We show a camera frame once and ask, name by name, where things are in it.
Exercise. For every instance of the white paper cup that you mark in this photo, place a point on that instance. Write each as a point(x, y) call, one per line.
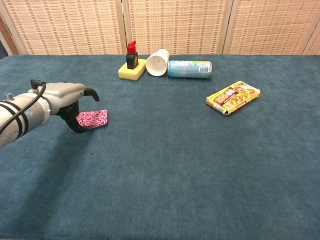
point(156, 66)

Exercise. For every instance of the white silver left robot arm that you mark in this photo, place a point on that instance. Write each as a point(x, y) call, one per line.
point(27, 115)

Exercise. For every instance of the black bottle red cap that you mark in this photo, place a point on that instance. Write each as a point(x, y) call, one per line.
point(131, 61)

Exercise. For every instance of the woven bamboo screen panel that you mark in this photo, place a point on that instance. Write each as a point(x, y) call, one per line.
point(62, 25)
point(270, 25)
point(315, 47)
point(175, 25)
point(7, 37)

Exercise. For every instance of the yellow sponge block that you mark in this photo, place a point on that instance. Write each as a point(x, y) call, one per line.
point(130, 74)

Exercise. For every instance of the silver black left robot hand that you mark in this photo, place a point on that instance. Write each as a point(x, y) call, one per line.
point(63, 96)

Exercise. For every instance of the yellow snack box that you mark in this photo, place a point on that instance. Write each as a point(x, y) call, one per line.
point(232, 98)

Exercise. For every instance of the teal felt table cloth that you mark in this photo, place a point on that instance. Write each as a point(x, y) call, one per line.
point(160, 162)

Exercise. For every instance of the light blue drink can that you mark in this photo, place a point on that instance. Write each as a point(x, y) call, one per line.
point(187, 70)

